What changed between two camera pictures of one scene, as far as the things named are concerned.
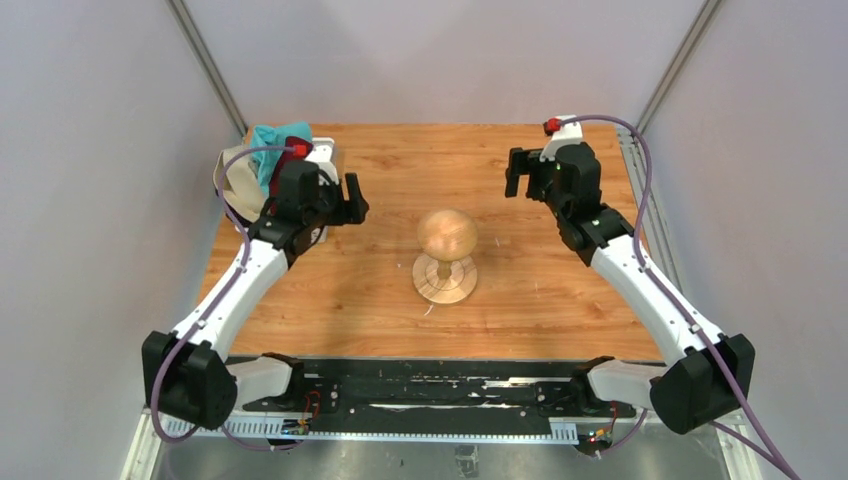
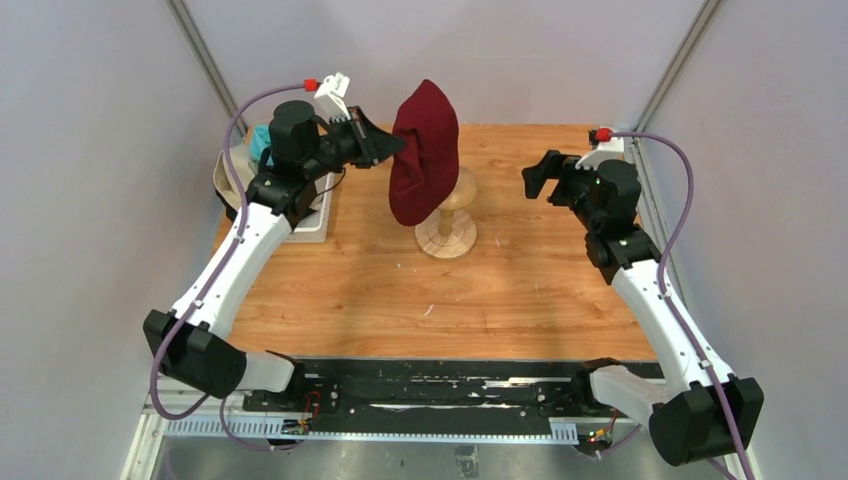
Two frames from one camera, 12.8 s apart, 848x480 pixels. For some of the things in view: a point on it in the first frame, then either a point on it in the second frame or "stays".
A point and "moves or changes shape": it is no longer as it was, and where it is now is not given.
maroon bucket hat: (287, 156) moves or changes shape
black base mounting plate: (449, 396) stays
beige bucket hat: (246, 194) stays
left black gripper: (351, 211) to (372, 144)
